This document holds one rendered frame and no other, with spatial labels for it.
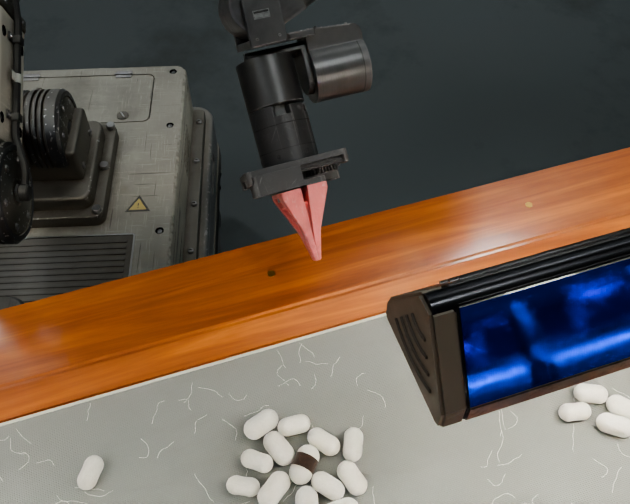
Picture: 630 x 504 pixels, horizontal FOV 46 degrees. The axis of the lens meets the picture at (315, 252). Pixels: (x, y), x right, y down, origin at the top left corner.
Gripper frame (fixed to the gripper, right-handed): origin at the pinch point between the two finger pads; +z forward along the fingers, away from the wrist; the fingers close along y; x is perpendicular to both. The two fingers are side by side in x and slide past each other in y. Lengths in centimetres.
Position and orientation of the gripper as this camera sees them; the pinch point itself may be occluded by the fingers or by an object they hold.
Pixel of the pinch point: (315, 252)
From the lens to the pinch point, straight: 73.7
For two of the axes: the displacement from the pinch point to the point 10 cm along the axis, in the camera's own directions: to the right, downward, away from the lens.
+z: 2.6, 9.6, 0.6
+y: 9.5, -2.7, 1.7
